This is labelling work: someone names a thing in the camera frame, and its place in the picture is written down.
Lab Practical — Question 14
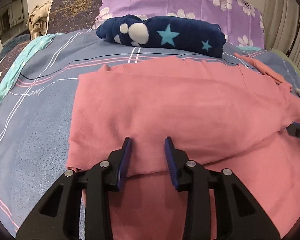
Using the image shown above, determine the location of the green blanket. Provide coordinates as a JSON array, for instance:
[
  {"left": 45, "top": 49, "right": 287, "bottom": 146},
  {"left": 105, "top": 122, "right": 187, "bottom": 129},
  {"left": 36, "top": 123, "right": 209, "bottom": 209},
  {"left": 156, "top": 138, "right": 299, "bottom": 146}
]
[{"left": 272, "top": 49, "right": 300, "bottom": 80}]

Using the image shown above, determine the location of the navy star-print folded cloth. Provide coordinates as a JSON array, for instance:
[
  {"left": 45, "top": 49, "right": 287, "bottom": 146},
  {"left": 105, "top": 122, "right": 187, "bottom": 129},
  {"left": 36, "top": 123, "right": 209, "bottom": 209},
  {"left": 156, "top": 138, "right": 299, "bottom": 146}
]
[{"left": 96, "top": 15, "right": 227, "bottom": 57}]

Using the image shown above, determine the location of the purple floral pillow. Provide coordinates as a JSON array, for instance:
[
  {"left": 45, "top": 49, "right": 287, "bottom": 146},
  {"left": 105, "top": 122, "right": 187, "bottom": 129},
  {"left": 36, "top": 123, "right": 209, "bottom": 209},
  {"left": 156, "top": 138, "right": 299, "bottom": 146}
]
[{"left": 94, "top": 0, "right": 265, "bottom": 49}]

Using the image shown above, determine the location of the blue fuzzy blanket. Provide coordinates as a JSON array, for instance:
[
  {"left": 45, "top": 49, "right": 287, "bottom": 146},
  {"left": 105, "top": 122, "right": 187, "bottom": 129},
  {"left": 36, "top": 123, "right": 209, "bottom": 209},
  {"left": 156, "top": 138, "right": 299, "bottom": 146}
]
[{"left": 0, "top": 34, "right": 32, "bottom": 58}]

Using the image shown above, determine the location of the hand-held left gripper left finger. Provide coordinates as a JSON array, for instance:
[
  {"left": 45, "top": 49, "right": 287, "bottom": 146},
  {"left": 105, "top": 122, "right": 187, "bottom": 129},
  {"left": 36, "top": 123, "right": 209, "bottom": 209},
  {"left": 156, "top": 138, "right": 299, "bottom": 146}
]
[{"left": 16, "top": 137, "right": 133, "bottom": 240}]

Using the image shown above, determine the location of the beige ribbed curtain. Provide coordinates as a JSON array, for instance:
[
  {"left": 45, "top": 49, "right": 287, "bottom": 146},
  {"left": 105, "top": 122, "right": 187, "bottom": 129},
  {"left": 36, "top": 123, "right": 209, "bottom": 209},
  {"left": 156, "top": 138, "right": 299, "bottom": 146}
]
[{"left": 264, "top": 0, "right": 300, "bottom": 63}]

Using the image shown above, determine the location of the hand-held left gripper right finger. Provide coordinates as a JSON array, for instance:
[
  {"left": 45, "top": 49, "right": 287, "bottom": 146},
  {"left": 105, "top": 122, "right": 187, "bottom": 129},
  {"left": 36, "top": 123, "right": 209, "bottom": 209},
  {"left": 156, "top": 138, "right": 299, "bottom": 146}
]
[{"left": 164, "top": 136, "right": 282, "bottom": 240}]

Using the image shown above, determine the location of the blue-grey plaid bed sheet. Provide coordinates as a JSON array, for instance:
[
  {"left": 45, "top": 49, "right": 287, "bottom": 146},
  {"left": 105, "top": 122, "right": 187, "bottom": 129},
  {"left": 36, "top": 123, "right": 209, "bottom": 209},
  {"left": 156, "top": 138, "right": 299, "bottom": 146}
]
[{"left": 0, "top": 29, "right": 300, "bottom": 233}]

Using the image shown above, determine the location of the dark printed quilt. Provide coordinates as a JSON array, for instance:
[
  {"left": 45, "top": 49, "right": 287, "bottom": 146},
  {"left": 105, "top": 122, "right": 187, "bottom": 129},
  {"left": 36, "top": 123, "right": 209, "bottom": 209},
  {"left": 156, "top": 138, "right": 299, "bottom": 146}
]
[{"left": 0, "top": 40, "right": 33, "bottom": 98}]

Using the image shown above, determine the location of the beige knotted cloth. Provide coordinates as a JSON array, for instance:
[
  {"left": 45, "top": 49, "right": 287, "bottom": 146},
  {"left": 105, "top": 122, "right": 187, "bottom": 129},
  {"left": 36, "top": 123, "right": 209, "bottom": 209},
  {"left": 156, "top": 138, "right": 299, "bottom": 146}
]
[{"left": 27, "top": 1, "right": 53, "bottom": 39}]

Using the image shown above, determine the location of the dark pillow with gold tree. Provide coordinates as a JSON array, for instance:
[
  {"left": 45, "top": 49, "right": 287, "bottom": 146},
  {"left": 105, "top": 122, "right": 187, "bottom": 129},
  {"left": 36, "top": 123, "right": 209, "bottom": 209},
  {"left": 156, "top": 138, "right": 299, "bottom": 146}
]
[{"left": 46, "top": 0, "right": 108, "bottom": 34}]

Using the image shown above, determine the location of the pink garment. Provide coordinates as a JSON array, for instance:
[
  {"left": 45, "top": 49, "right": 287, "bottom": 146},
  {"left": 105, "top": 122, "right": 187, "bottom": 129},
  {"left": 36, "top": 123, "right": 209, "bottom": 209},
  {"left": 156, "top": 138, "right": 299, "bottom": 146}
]
[{"left": 65, "top": 52, "right": 300, "bottom": 240}]

